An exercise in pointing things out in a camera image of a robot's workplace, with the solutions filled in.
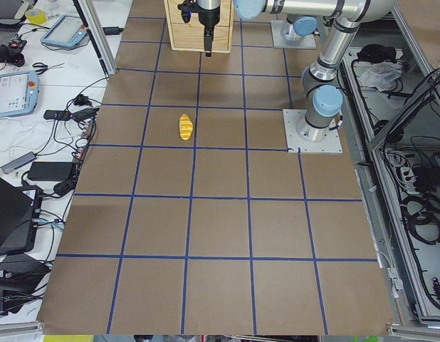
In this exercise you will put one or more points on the aluminium frame post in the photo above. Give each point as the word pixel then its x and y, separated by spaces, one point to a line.
pixel 92 24

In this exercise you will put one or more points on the wooden drawer cabinet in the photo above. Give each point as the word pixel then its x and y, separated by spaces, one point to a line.
pixel 189 37

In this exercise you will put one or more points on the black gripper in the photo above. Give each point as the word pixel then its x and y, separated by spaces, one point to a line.
pixel 209 17

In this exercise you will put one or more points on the black scissors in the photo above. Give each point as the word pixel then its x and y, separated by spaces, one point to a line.
pixel 40 68

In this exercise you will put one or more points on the upper teach pendant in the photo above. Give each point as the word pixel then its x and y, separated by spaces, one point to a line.
pixel 67 33

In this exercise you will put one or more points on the power strip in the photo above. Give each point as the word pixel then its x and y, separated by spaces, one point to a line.
pixel 82 144

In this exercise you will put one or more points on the yellow tape roll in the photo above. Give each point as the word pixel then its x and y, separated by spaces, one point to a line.
pixel 35 16

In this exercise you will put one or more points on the black laptop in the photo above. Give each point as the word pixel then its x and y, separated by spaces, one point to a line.
pixel 19 208

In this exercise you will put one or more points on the yellow toy bread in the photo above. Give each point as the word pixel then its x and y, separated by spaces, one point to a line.
pixel 186 127

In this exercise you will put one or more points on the black cloth bundle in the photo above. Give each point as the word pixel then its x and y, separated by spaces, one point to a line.
pixel 377 53

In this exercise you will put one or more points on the teach pendant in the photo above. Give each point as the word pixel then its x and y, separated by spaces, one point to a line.
pixel 67 33
pixel 18 93

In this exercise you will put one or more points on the lower teach pendant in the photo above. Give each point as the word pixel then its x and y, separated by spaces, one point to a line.
pixel 18 93

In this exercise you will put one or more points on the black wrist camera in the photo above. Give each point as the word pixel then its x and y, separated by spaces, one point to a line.
pixel 187 8

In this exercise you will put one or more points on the black power adapter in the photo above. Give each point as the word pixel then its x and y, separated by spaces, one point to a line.
pixel 50 171

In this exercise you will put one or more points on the white crumpled cloth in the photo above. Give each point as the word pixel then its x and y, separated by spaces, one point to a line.
pixel 381 76

